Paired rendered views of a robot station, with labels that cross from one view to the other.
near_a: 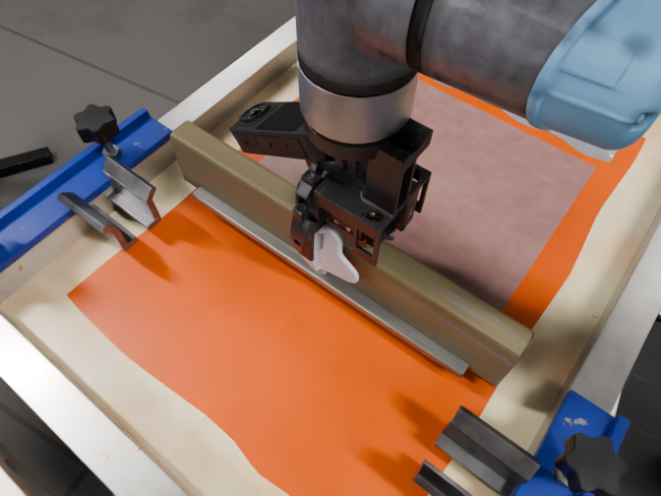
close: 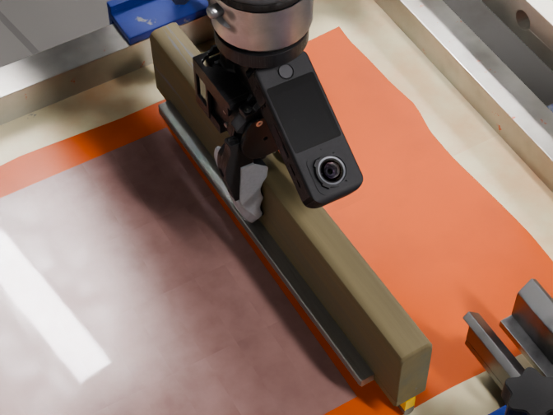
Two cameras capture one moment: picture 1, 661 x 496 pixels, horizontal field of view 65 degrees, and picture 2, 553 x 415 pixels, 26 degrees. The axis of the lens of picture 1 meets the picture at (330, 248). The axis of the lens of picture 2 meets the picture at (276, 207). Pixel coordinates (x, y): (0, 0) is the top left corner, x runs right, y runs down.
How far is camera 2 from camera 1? 0.97 m
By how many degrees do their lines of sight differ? 68
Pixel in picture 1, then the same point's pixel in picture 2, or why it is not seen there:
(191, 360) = (457, 204)
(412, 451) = not seen: hidden behind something
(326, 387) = not seen: hidden behind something
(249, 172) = (344, 251)
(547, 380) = (123, 86)
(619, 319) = (34, 76)
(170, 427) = (487, 157)
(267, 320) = (367, 216)
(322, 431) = (348, 114)
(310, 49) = not seen: outside the picture
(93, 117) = (533, 392)
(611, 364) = (75, 51)
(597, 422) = (127, 15)
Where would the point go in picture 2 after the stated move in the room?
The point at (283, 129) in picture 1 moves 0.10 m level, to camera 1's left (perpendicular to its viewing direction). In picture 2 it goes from (318, 90) to (447, 127)
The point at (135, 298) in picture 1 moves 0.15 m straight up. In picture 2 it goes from (512, 285) to (541, 176)
